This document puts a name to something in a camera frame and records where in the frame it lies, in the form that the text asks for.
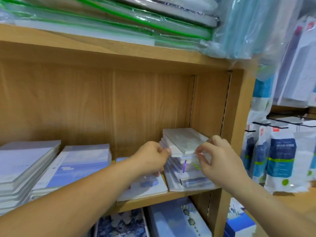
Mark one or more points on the stack of green edged packets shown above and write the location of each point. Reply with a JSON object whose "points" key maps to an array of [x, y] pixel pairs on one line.
{"points": [[108, 17]]}

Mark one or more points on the pile of small notebooks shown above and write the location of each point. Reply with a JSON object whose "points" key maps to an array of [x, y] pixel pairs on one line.
{"points": [[182, 140]]}

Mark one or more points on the sky cloud cover notebook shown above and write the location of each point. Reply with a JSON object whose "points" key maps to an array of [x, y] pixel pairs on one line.
{"points": [[175, 219]]}

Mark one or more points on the blue white small box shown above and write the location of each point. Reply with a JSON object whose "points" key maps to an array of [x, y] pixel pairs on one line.
{"points": [[239, 222]]}

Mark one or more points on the person's right hand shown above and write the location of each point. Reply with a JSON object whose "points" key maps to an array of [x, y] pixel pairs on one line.
{"points": [[224, 165]]}

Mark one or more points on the light blue plastic bag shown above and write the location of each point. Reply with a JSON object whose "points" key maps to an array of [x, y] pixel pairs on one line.
{"points": [[247, 27]]}

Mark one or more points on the blue butterfly cover notebook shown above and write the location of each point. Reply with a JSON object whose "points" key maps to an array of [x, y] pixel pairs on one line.
{"points": [[121, 224]]}

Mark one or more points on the snowy tree notebook stack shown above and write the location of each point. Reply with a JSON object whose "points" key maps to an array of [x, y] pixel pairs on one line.
{"points": [[148, 185]]}

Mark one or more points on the blue white banded notebook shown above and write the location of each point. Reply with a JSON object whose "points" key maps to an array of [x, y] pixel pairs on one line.
{"points": [[74, 163]]}

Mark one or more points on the stack of sky photo notebooks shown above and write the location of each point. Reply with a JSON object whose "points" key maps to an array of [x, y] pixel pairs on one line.
{"points": [[49, 187]]}

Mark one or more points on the person's left forearm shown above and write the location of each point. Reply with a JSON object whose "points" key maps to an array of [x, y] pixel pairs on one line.
{"points": [[59, 204]]}

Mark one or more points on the stack of sage cover notebooks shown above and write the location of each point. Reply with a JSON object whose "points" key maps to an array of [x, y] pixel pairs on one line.
{"points": [[19, 190]]}

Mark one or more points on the person's left hand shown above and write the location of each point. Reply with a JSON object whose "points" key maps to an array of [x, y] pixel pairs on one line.
{"points": [[148, 158]]}

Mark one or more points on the person's right forearm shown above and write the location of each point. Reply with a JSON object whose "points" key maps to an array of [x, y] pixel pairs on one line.
{"points": [[281, 212]]}

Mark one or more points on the wooden shelf unit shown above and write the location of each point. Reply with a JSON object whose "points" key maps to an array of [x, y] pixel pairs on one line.
{"points": [[98, 51]]}

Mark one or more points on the pale lilac marked notebook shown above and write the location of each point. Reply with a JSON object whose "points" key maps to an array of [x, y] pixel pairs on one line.
{"points": [[27, 158]]}

